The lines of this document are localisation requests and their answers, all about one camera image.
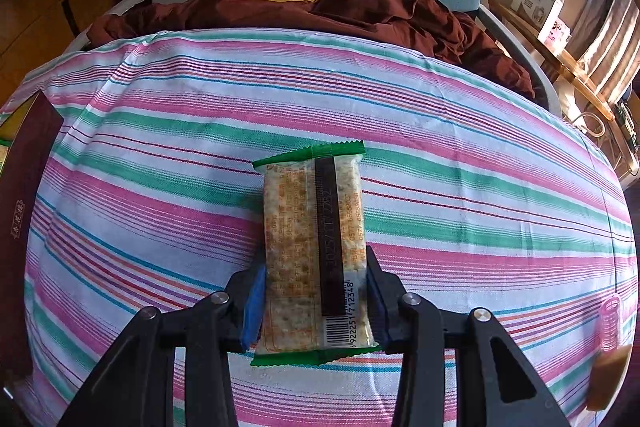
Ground pink white small package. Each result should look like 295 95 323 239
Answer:
539 17 570 55

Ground white cardboard box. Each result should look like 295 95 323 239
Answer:
511 0 564 30

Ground cracker pack green ends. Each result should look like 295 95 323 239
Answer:
252 141 378 366

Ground dark red crumpled cloth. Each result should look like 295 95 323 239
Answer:
88 0 535 101

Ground beige window curtain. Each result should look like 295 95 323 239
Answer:
567 0 639 103

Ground yellow sponge block far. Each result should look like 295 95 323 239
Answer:
586 345 632 412

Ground dark red storage box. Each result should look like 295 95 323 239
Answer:
0 91 63 381

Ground pink hair roller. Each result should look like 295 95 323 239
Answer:
598 294 622 352

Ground striped colourful tablecloth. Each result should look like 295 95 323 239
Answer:
3 29 638 426

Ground wooden side desk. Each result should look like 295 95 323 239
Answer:
488 0 639 176

